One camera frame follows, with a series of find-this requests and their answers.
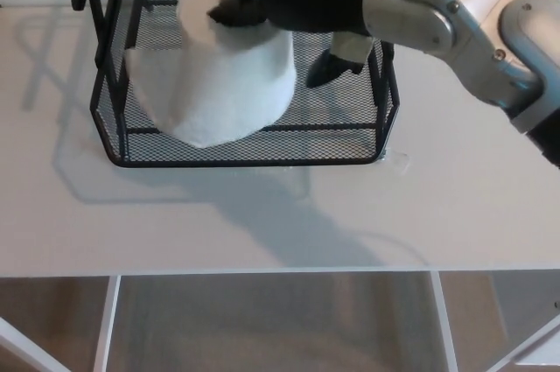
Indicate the black mesh file tray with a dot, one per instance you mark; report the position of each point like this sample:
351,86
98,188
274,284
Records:
245,154

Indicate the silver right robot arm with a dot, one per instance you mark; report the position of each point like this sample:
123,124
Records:
468,0

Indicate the white toilet paper roll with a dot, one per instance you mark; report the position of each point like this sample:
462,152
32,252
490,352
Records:
236,83

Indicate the white metal desk leg frame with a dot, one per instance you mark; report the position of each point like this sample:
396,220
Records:
106,328
443,328

